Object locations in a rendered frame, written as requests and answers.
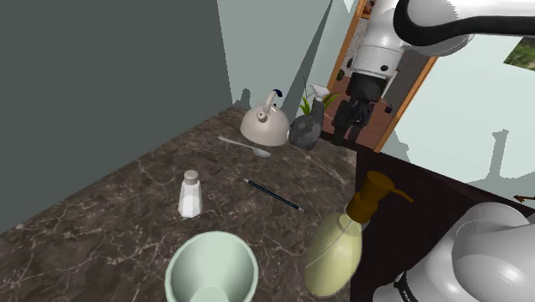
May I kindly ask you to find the white salt shaker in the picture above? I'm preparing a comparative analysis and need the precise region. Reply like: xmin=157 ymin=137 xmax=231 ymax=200
xmin=177 ymin=169 xmax=204 ymax=220

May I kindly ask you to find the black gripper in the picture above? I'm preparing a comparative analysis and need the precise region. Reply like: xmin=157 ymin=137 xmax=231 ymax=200
xmin=331 ymin=72 xmax=388 ymax=147

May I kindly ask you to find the wooden door frame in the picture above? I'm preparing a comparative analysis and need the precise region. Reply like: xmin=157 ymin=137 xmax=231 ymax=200
xmin=326 ymin=0 xmax=440 ymax=154

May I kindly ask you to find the window with green view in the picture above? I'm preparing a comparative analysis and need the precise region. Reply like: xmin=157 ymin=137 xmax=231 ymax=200
xmin=502 ymin=36 xmax=535 ymax=72

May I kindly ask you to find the green plant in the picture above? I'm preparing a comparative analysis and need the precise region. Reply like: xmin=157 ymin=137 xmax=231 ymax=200
xmin=298 ymin=76 xmax=340 ymax=117

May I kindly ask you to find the dark robot stand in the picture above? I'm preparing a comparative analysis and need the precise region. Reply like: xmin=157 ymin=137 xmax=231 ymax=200
xmin=350 ymin=143 xmax=535 ymax=302

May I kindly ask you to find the pale green cup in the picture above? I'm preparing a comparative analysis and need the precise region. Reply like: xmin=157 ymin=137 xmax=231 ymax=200
xmin=163 ymin=230 xmax=260 ymax=302

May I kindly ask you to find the grey spray bottle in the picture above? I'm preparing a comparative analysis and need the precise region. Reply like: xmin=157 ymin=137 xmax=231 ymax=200
xmin=287 ymin=82 xmax=332 ymax=152

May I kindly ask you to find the beige kettle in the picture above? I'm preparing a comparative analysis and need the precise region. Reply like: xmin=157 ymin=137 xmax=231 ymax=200
xmin=239 ymin=88 xmax=291 ymax=148

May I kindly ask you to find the silver spoon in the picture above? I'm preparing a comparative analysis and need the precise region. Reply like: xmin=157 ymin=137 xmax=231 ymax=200
xmin=217 ymin=135 xmax=273 ymax=159

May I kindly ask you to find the yellow-green soap dispenser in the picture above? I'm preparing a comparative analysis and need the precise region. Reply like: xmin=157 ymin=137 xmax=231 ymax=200
xmin=303 ymin=170 xmax=414 ymax=299

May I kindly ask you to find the dark blue pencil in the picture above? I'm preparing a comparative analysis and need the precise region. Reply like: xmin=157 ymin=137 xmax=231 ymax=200
xmin=243 ymin=178 xmax=304 ymax=212

